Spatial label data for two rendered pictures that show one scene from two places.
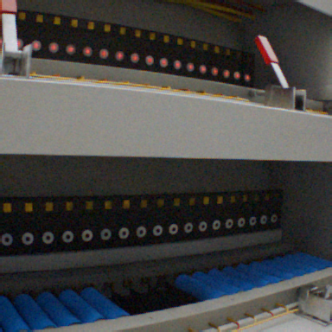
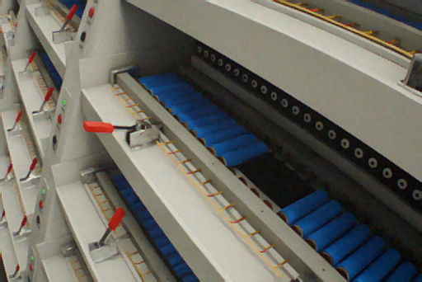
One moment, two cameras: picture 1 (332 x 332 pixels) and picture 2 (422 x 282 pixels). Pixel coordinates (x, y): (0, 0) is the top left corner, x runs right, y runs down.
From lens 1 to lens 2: 0.42 m
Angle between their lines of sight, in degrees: 84
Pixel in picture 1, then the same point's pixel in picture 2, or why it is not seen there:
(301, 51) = not seen: outside the picture
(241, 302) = (258, 217)
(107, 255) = (312, 141)
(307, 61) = not seen: outside the picture
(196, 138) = (260, 59)
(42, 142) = (186, 26)
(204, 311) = (232, 190)
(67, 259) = (288, 124)
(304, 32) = not seen: outside the picture
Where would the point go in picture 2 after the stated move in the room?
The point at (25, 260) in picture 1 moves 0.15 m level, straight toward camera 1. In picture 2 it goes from (266, 108) to (166, 77)
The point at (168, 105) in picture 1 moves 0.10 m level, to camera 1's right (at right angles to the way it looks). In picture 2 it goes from (242, 25) to (264, 37)
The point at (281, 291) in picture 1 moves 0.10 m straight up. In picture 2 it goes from (295, 255) to (357, 157)
